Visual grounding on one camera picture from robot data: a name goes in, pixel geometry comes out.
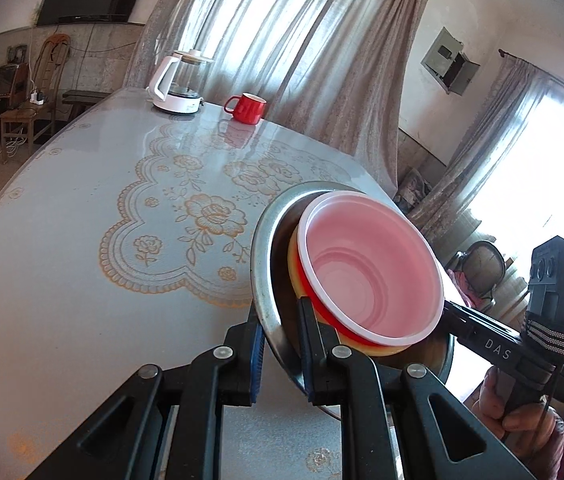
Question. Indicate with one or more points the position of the narrow beige side curtain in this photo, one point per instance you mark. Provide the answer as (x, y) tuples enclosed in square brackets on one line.
[(492, 135)]

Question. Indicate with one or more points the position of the stainless steel bowl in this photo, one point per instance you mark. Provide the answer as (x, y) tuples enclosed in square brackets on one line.
[(264, 260)]

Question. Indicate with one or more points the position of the dark round back chair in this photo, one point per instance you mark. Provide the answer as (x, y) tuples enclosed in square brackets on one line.
[(487, 260)]

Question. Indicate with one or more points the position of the grey wall electrical box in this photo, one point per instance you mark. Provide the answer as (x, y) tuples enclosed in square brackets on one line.
[(449, 62)]

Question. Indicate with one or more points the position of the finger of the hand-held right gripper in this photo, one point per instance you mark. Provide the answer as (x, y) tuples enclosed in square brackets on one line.
[(459, 319)]

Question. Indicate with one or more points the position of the dark wooden bench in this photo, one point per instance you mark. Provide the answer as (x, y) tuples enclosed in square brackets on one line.
[(84, 97)]

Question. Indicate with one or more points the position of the curtain rod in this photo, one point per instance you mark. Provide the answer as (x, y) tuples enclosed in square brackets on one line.
[(514, 56)]

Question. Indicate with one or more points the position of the red plastic bowl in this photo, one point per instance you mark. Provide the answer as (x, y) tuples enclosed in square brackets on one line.
[(362, 260)]

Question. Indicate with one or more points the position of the white electric glass kettle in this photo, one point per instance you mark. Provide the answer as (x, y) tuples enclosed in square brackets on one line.
[(177, 85)]

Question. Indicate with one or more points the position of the patterned cushion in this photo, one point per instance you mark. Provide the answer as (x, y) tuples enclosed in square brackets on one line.
[(412, 190)]

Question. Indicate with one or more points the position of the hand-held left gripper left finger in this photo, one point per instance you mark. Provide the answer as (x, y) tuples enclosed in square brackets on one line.
[(258, 365)]

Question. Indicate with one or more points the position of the pink cloth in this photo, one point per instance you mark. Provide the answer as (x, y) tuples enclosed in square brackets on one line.
[(467, 287)]

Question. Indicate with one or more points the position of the yellow plastic bowl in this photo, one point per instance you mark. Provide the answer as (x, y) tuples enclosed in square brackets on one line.
[(294, 275)]

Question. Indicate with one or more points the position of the person's right hand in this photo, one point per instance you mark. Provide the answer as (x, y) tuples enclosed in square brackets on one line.
[(537, 425)]

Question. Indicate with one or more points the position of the red mug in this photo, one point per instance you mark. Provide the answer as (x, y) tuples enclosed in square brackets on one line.
[(248, 110)]

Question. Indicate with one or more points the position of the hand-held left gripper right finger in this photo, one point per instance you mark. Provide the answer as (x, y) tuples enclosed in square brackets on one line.
[(306, 360)]

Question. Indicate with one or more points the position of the white power strip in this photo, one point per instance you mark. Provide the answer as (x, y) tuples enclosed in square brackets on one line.
[(37, 98)]

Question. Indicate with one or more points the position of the wooden chair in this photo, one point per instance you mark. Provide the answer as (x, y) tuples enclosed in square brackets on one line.
[(24, 115)]

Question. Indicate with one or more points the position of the wide beige sheer curtain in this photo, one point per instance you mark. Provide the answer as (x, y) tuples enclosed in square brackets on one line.
[(287, 50)]

